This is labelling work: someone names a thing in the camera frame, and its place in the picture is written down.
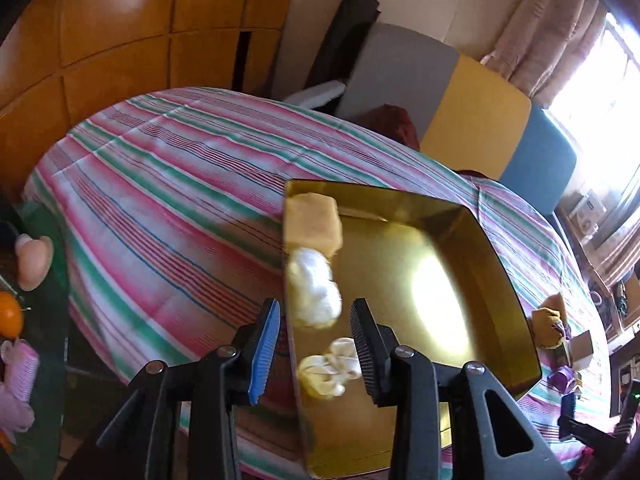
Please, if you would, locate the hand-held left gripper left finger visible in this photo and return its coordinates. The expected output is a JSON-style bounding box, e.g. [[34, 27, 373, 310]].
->
[[60, 298, 282, 480]]

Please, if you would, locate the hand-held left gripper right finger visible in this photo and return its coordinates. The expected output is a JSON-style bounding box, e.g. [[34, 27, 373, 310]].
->
[[350, 298, 571, 480]]

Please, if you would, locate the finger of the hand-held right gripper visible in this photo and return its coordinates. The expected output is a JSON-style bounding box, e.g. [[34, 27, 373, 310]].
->
[[557, 391, 623, 443]]

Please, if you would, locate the cream fabric bow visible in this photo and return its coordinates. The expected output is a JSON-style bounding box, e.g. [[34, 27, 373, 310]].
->
[[297, 337, 363, 401]]

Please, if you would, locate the white fluffy cotton ball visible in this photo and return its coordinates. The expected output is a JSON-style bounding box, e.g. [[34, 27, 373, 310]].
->
[[287, 247, 343, 330]]

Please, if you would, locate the gold metal tray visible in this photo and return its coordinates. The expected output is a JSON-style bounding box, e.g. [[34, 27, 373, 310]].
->
[[281, 179, 543, 480]]

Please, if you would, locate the plain yellow sponge block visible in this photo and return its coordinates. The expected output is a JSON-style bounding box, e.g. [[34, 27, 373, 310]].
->
[[284, 192, 344, 256]]

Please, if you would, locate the red cloth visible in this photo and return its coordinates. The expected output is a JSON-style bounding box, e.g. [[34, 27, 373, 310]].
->
[[575, 452, 621, 480]]

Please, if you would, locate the purple wrapper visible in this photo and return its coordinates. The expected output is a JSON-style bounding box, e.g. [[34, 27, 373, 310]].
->
[[549, 365, 576, 393]]

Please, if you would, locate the small cardboard box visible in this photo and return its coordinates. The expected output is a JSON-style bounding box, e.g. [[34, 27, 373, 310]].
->
[[570, 330, 596, 368]]

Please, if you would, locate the wooden desk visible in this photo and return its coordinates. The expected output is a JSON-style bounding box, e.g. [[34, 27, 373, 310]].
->
[[555, 180, 640, 341]]

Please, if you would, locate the striped tablecloth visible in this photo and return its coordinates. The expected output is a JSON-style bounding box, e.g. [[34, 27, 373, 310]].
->
[[22, 87, 613, 480]]

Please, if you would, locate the white printed box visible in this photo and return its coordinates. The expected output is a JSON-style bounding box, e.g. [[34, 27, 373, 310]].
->
[[570, 195, 608, 236]]

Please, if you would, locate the glass side table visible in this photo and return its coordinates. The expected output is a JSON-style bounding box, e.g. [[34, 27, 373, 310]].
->
[[0, 200, 71, 480]]

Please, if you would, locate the dark red cushion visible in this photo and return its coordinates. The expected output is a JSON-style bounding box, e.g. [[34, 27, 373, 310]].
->
[[357, 104, 421, 151]]

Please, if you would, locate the pink hair roller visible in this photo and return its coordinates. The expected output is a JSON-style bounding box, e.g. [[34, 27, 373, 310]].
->
[[2, 340, 41, 403]]

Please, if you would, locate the pink heart toy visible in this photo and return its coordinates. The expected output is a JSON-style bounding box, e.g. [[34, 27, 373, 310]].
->
[[15, 235, 55, 292]]

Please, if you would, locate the pink plush toy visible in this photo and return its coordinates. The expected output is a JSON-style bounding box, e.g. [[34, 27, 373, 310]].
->
[[0, 380, 36, 433]]

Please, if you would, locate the orange fruit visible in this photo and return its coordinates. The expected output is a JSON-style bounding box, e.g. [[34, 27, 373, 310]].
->
[[0, 291, 25, 338]]

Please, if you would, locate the grey yellow blue sofa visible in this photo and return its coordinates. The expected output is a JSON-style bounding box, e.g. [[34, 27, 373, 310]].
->
[[332, 22, 578, 216]]

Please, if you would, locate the white grey fluffy slipper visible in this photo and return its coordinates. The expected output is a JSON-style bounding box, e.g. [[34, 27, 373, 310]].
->
[[285, 80, 348, 111]]

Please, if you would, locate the black rolled mat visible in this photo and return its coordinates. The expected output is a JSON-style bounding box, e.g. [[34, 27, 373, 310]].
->
[[305, 0, 381, 96]]

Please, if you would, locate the window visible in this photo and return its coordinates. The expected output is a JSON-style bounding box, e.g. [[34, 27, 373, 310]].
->
[[545, 10, 640, 241]]

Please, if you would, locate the wooden cabinet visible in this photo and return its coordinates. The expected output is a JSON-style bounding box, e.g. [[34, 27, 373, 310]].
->
[[0, 0, 303, 201]]

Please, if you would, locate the beige patterned curtain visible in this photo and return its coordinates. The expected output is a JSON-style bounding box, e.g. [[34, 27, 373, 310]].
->
[[482, 0, 608, 108]]

